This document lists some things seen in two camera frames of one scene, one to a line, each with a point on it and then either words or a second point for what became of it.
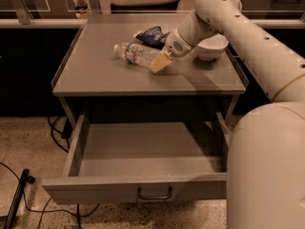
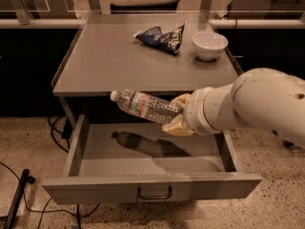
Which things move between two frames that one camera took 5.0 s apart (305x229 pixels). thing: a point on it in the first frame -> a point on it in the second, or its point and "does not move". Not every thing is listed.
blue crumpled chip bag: x=155 y=36 does not move
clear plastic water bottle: x=135 y=52 -> x=146 y=106
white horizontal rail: x=73 y=23 does not move
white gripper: x=173 y=43 -> x=194 y=114
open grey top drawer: x=140 y=162 does not move
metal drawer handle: x=154 y=197 does not move
